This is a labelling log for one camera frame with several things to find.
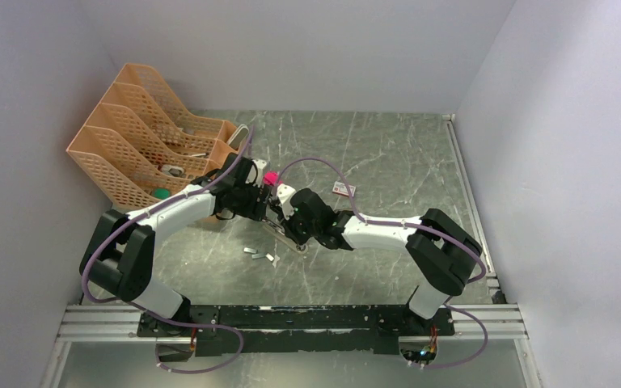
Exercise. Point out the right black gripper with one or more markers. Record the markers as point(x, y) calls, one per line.
point(289, 229)

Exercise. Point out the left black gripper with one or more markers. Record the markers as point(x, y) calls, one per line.
point(257, 209)

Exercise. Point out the beige black stapler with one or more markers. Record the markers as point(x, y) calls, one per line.
point(278, 233)

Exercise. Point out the pink plastic staple remover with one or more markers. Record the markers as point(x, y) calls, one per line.
point(271, 178)

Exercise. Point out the red white staple box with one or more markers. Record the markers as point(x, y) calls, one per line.
point(345, 190)

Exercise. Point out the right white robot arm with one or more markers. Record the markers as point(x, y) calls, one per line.
point(442, 250)

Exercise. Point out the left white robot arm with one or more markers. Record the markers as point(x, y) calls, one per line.
point(120, 255)

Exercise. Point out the grey white device in organizer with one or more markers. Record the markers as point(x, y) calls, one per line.
point(238, 137)

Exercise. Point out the silver tape dispenser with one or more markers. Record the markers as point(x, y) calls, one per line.
point(173, 170)

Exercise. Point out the green round object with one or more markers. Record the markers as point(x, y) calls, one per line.
point(161, 193)

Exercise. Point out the orange mesh file organizer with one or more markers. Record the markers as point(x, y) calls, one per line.
point(138, 125)

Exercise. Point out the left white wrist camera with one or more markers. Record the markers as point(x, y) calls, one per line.
point(257, 172)

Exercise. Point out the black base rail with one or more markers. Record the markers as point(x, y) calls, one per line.
point(276, 329)

